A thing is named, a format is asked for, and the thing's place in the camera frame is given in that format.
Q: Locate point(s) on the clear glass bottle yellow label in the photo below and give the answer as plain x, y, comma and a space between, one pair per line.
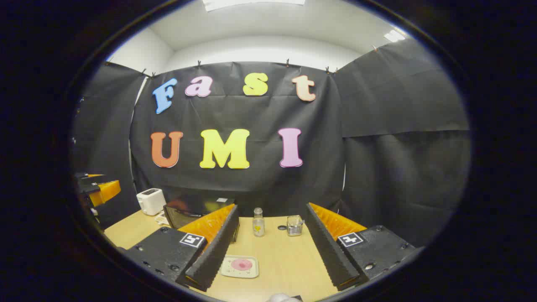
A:
259, 226

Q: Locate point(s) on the black backdrop cloth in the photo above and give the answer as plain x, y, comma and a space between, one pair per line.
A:
377, 167

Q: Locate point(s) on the white divided bean dish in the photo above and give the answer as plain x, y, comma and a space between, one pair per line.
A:
160, 218

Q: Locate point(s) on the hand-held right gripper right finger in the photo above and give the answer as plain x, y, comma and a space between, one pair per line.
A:
329, 251

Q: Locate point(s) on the pink round food slice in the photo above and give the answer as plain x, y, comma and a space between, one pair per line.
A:
242, 264

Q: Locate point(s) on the black electric oven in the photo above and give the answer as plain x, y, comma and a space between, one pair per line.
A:
188, 209

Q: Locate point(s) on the cream square plate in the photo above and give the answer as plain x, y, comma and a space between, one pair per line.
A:
228, 268

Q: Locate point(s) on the white toaster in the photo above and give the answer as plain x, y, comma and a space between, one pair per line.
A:
151, 202

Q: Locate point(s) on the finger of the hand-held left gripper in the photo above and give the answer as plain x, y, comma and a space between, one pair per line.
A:
92, 176
107, 191

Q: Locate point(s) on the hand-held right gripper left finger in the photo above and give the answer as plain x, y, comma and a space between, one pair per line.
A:
214, 251

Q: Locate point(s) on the ceiling light panel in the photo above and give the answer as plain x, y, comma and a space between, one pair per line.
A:
394, 35
251, 3

